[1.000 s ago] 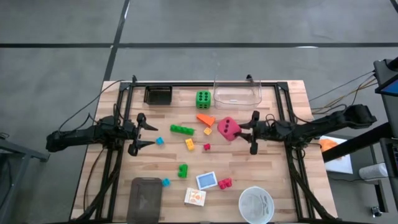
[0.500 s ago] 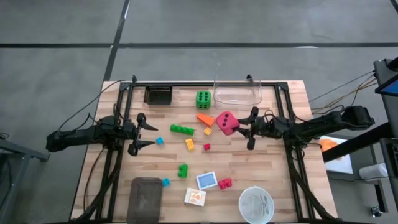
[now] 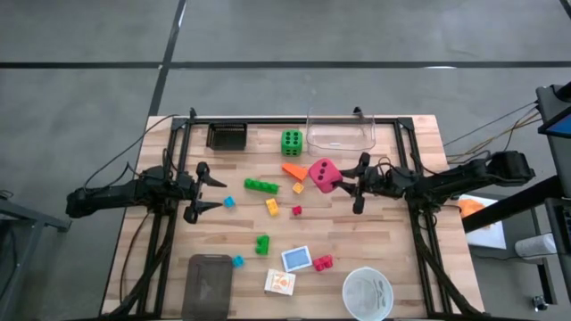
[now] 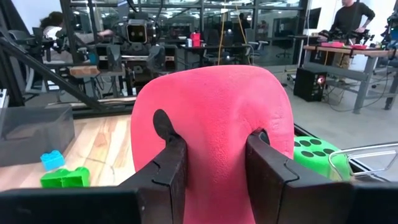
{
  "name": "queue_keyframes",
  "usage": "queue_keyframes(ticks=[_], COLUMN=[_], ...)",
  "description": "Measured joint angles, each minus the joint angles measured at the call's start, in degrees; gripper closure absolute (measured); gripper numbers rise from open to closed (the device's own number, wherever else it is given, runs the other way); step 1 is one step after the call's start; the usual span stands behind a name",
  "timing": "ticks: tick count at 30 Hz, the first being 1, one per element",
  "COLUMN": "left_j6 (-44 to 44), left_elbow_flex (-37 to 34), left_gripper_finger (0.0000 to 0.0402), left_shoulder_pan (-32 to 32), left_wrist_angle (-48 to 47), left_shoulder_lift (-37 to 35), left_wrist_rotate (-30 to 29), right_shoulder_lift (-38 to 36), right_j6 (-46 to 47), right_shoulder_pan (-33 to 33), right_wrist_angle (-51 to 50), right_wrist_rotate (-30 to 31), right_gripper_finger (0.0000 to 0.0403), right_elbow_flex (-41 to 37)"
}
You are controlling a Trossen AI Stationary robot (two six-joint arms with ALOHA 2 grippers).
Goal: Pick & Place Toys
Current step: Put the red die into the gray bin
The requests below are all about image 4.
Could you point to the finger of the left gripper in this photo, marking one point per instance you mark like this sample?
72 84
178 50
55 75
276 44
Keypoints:
113 59
156 57

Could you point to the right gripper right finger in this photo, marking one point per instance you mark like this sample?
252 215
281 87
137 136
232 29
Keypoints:
280 193

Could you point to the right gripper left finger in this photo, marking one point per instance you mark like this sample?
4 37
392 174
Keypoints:
168 186

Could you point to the green plush die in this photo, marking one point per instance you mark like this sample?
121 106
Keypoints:
317 161

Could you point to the red plush die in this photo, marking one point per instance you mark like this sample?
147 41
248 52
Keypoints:
214 109

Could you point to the green stepped toy brick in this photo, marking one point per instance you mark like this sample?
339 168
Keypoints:
65 179

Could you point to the small cyan toy brick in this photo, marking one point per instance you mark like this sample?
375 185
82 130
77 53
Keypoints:
52 160

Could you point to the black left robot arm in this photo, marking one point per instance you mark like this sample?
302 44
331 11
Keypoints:
121 31

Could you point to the wooden bench slab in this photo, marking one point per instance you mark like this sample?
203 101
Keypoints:
87 71

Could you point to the red container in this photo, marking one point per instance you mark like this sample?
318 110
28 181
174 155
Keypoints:
195 40

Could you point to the person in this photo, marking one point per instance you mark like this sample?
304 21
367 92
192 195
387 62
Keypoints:
54 31
348 18

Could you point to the clear plastic bin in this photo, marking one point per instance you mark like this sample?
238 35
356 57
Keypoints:
360 151

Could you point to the grey translucent bin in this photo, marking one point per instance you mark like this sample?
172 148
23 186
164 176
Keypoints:
34 133

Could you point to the black computer tower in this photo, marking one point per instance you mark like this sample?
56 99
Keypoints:
308 84

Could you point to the wooden workbench grey legs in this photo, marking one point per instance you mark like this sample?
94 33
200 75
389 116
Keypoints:
367 53

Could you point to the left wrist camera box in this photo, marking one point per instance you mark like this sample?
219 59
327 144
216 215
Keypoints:
136 32

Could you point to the black wall monitor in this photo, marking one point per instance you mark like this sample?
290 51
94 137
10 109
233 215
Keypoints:
314 18

